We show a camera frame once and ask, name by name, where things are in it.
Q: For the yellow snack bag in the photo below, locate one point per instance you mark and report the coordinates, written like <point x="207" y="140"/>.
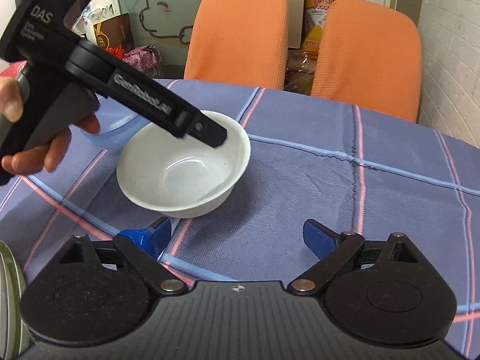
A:
<point x="318" y="15"/>

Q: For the pink patterned cloth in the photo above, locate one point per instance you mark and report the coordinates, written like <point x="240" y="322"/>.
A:
<point x="142" y="58"/>

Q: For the red cracker box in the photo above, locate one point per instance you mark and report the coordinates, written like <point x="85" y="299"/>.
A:
<point x="11" y="70"/>

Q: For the blue plastic bowl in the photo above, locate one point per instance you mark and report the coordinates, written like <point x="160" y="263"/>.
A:
<point x="120" y="120"/>

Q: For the brown gift bag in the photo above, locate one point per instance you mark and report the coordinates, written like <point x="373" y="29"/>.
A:
<point x="112" y="32"/>

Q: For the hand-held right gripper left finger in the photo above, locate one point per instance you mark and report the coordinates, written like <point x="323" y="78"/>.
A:
<point x="157" y="238"/>

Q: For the white ceramic bowl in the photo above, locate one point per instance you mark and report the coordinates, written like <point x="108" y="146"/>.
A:
<point x="180" y="180"/>

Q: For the light green plate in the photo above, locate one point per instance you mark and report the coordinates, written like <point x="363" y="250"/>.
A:
<point x="9" y="288"/>

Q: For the frosted glass panel with drawing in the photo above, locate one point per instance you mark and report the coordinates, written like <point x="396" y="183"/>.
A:
<point x="168" y="56"/>

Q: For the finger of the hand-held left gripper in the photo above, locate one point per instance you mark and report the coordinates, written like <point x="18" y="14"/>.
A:
<point x="206" y="129"/>

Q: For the blue plaid tablecloth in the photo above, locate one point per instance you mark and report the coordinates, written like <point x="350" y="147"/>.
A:
<point x="318" y="180"/>

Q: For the clear plastic bag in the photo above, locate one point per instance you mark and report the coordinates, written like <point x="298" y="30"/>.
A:
<point x="300" y="73"/>

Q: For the orange chair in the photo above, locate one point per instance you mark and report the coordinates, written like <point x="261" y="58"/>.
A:
<point x="240" y="37"/>
<point x="367" y="60"/>

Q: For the person's left hand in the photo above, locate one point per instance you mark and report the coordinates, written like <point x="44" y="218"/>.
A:
<point x="41" y="159"/>

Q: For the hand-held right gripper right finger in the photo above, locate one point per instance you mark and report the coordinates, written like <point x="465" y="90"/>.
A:
<point x="318" y="238"/>

